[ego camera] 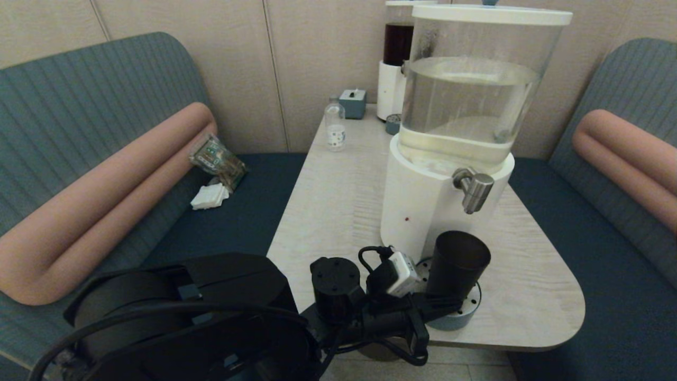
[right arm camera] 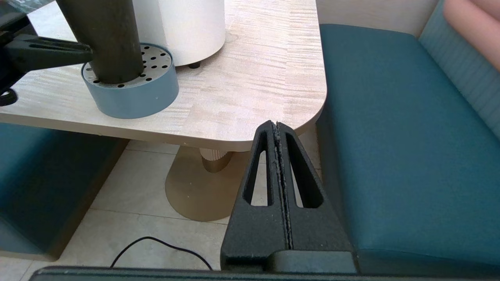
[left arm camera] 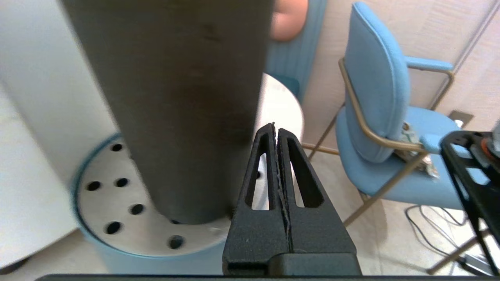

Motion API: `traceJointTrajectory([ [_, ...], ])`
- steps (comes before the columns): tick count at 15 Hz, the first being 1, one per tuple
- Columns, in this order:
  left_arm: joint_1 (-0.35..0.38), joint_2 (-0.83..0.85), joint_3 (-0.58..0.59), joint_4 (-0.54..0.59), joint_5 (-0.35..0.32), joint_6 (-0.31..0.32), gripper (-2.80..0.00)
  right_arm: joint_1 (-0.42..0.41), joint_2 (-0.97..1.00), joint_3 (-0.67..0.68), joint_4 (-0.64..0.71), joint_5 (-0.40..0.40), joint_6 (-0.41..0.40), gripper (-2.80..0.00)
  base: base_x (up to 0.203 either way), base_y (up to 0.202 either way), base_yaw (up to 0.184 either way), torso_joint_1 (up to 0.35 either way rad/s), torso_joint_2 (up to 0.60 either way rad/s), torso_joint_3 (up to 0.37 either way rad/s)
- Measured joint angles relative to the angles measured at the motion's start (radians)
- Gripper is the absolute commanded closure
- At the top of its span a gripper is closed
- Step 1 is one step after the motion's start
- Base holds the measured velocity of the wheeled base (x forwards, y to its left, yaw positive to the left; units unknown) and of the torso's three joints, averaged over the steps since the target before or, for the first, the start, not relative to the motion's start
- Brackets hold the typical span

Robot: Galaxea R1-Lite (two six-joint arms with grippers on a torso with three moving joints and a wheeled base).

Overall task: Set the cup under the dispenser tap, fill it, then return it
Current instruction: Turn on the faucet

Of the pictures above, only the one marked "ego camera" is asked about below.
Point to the round blue drip tray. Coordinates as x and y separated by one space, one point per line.
460 320

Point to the pink bolster cushion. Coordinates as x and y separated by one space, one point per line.
106 211
629 153

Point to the clear plastic snack bag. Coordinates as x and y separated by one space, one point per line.
218 159

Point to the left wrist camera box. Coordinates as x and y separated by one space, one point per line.
404 272

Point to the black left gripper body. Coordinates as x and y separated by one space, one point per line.
391 320

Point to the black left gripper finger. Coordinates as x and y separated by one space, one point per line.
439 307

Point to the small clear bottle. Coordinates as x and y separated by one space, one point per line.
335 132

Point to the small round drip tray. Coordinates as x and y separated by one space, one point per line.
393 125

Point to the black plastic cup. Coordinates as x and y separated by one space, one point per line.
457 264

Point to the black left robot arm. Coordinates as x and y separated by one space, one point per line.
211 338

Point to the large clear water dispenser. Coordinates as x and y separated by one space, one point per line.
465 106

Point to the dark drink dispenser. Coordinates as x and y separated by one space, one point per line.
394 79

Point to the small blue box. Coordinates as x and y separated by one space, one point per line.
353 103

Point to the silver dispenser tap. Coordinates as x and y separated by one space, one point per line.
474 190

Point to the white paper napkins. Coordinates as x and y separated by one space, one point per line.
209 197

